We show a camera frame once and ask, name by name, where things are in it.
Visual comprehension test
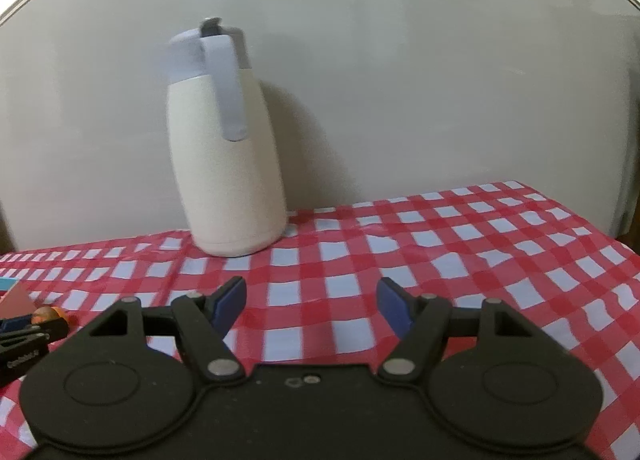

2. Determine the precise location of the cream thermos jug grey lid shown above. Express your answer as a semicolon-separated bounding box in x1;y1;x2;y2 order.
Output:
166;17;289;258

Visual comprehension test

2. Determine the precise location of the small orange brown fruit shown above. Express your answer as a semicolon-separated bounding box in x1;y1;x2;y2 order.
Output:
31;306;67;326

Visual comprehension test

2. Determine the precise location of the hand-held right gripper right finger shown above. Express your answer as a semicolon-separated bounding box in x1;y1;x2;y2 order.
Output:
376;276;562;384

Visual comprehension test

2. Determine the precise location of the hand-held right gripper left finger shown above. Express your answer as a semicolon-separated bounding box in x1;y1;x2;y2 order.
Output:
61;276;247;382

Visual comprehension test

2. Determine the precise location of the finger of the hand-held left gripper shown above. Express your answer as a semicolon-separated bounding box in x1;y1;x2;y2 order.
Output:
0;321;69;347
0;315;35;334

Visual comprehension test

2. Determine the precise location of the red white checkered tablecloth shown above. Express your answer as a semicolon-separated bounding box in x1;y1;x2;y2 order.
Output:
0;180;640;460

